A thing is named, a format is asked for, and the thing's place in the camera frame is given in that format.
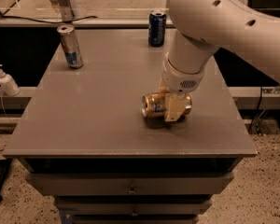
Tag top grey drawer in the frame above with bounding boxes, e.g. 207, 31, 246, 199
27, 172, 233, 196

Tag dark blue soda can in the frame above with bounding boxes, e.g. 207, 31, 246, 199
148, 10, 167, 47

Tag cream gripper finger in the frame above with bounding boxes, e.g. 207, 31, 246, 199
164, 93, 191, 122
159, 78, 169, 93

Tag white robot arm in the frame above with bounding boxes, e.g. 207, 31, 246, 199
161, 0, 280, 122

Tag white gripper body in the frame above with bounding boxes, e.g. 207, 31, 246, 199
161, 53, 204, 93

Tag orange soda can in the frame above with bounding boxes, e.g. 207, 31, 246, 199
141, 91, 193, 119

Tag white pump dispenser bottle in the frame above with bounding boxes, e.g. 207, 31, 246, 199
0, 64, 21, 96

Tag black cable on ledge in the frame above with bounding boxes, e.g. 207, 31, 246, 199
1, 14, 99, 25

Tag silver blue energy drink can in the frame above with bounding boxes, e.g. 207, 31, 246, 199
57, 24, 84, 69

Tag middle grey drawer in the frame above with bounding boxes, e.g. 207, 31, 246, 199
55, 196, 212, 215

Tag grey drawer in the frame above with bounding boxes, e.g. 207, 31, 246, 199
27, 172, 233, 196
55, 196, 212, 215

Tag grey drawer cabinet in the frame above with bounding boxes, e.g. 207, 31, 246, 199
4, 29, 256, 224

